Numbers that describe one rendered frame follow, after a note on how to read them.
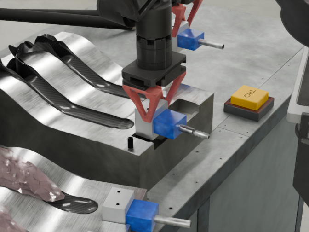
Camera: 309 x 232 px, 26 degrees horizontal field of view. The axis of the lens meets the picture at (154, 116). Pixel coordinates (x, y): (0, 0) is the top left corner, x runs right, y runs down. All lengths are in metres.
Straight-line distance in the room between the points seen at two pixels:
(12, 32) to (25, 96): 2.67
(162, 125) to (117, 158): 0.09
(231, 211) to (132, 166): 0.46
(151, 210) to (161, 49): 0.25
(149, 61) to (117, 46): 0.65
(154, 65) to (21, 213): 0.31
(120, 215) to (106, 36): 0.84
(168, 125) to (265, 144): 0.53
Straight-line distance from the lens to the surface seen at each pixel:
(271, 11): 4.20
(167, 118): 1.12
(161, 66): 1.07
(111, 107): 1.25
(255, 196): 1.65
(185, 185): 1.18
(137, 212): 1.01
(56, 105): 1.26
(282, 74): 1.58
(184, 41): 1.38
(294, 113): 0.93
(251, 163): 1.55
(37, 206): 1.04
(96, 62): 1.38
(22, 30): 3.94
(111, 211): 1.00
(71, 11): 1.79
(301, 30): 0.76
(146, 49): 1.05
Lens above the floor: 1.49
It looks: 30 degrees down
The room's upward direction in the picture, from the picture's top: straight up
